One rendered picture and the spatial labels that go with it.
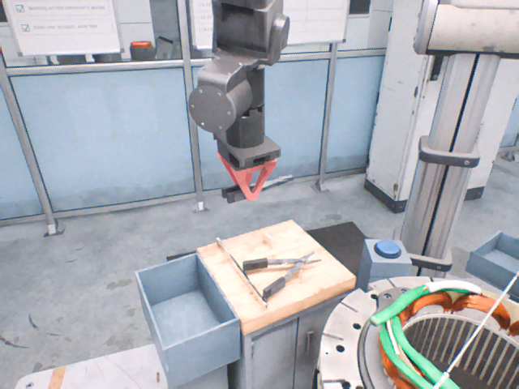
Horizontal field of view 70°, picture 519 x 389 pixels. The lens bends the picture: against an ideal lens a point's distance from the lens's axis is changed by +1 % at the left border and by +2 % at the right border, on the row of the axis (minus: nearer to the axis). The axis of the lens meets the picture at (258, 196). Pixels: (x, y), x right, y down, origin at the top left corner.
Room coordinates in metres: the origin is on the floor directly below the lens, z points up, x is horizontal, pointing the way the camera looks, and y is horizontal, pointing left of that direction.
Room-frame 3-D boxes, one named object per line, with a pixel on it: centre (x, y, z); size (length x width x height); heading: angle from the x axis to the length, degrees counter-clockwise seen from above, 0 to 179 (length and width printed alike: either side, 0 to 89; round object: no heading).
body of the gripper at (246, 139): (0.51, 0.02, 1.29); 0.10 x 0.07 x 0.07; 28
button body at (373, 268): (0.56, -0.24, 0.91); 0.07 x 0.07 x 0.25; 87
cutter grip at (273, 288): (0.40, -0.02, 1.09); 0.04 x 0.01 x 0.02; 133
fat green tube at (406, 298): (0.31, -0.19, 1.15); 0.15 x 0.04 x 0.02; 109
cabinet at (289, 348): (0.48, -0.02, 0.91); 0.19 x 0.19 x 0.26; 28
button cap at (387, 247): (0.56, -0.24, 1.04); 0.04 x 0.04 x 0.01
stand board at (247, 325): (0.49, -0.02, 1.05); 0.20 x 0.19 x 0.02; 118
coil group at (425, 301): (0.33, -0.21, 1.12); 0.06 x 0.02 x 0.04; 109
